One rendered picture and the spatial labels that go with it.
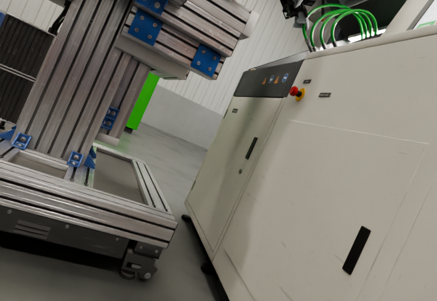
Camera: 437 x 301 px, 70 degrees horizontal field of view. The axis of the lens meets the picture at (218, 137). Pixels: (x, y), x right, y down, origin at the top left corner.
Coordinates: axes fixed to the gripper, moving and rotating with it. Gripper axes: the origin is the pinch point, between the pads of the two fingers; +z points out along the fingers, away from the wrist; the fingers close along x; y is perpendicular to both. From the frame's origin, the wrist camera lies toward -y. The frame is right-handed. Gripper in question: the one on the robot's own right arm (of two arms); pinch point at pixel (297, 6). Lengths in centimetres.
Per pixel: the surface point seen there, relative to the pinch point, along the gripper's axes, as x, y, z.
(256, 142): 15, -3, 65
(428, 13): 42, -31, -2
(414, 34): 73, -3, 27
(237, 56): -668, -152, -135
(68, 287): 49, 45, 123
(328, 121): 56, -3, 52
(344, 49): 47, -3, 27
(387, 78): 71, -3, 39
